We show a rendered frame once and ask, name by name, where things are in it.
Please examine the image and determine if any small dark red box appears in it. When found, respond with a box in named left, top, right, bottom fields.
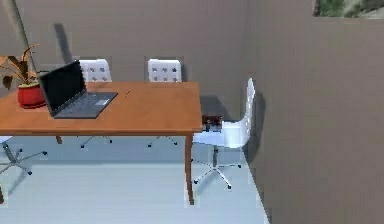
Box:
left=202, top=115, right=223, bottom=133

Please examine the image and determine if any brown wooden table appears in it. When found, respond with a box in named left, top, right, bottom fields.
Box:
left=0, top=81, right=204, bottom=206

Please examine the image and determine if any white swivel chair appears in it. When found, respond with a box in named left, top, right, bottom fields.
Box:
left=147, top=58, right=183, bottom=148
left=192, top=77, right=257, bottom=191
left=78, top=58, right=114, bottom=149
left=0, top=135, right=48, bottom=176

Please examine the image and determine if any black open laptop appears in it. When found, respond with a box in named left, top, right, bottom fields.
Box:
left=38, top=60, right=119, bottom=120

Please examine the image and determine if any house plant in red pot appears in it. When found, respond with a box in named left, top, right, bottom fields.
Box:
left=0, top=43, right=48, bottom=110

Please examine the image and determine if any window with greenery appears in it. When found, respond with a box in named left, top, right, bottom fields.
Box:
left=313, top=0, right=384, bottom=19

